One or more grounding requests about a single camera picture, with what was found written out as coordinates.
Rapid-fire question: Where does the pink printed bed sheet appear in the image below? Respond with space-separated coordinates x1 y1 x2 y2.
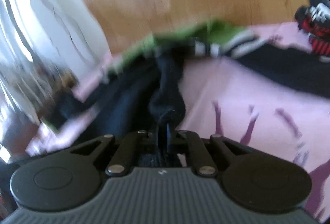
26 23 329 222

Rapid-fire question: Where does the black green striped sock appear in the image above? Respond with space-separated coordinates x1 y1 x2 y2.
43 20 258 143

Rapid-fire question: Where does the black green cuffed sock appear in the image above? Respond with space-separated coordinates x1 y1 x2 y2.
231 44 329 98

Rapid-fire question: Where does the black red patterned garment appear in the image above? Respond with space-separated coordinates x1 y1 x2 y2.
295 0 329 58

